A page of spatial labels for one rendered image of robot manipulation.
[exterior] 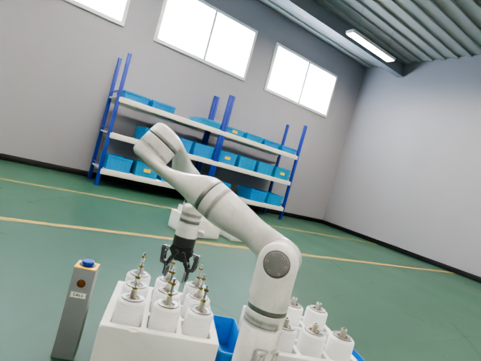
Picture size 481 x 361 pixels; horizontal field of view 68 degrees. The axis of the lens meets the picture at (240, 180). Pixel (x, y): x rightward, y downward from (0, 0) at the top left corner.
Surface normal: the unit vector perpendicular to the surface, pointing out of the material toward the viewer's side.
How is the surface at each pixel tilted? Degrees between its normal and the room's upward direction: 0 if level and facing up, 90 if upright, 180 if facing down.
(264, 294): 90
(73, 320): 90
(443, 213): 90
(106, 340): 90
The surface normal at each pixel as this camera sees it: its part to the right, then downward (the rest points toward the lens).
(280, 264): -0.22, 0.00
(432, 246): -0.80, -0.20
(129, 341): 0.18, 0.08
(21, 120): 0.54, 0.17
